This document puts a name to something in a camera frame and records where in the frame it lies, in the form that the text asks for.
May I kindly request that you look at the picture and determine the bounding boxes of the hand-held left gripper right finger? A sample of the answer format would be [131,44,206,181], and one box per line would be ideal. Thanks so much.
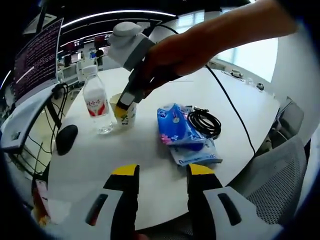
[186,163,284,240]

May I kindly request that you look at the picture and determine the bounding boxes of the red white object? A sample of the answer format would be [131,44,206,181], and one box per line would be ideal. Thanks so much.
[31,178,53,224]

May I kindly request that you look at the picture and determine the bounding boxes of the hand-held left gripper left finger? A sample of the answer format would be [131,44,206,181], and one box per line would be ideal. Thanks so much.
[79,163,141,240]

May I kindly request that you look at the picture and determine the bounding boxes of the person's right hand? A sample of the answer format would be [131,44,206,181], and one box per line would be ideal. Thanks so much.
[142,31,216,95]

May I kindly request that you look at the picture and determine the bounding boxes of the person's left hand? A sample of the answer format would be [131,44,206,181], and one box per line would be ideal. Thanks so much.
[134,226,149,240]

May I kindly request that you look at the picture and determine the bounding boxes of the grey mesh office chair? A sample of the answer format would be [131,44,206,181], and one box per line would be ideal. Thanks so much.
[224,135,309,226]
[271,96,305,137]

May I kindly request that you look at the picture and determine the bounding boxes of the blue tissue pack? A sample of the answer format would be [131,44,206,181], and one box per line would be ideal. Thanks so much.
[156,102,209,152]

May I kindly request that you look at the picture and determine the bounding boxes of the clear zip bag blue item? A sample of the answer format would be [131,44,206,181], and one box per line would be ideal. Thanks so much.
[169,138,224,167]

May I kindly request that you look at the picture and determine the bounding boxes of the black monitor cables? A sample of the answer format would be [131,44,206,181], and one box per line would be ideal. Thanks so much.
[24,83,70,176]

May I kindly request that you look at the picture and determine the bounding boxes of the black computer mouse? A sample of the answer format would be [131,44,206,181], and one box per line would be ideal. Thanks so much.
[56,124,79,156]

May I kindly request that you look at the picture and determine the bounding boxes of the white paper cup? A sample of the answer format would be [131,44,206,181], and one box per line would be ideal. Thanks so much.
[109,92,139,129]

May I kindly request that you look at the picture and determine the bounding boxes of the white round table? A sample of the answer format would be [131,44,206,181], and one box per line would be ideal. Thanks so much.
[47,67,281,225]

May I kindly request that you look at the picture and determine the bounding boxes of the clear plastic water bottle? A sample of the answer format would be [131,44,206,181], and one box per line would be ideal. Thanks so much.
[82,65,114,135]

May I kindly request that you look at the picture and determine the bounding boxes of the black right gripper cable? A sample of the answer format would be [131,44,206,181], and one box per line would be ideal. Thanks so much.
[142,23,256,155]

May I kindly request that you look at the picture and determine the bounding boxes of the computer monitor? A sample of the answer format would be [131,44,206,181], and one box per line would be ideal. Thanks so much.
[12,18,62,106]

